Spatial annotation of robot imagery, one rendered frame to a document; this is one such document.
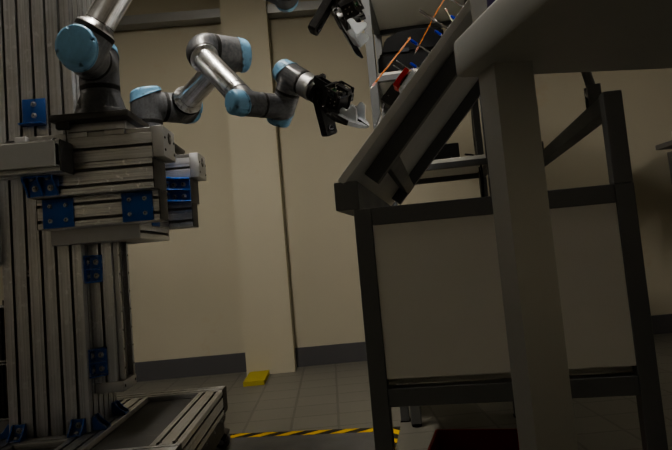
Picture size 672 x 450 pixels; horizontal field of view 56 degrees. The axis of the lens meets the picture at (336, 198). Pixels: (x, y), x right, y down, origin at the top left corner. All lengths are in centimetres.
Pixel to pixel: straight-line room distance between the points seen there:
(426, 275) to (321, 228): 279
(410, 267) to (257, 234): 267
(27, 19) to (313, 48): 242
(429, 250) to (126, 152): 94
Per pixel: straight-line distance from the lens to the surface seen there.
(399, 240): 142
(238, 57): 221
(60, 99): 223
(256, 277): 402
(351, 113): 175
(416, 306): 142
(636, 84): 480
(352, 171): 144
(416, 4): 313
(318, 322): 420
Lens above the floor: 71
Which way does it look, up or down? 5 degrees up
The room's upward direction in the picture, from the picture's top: 5 degrees counter-clockwise
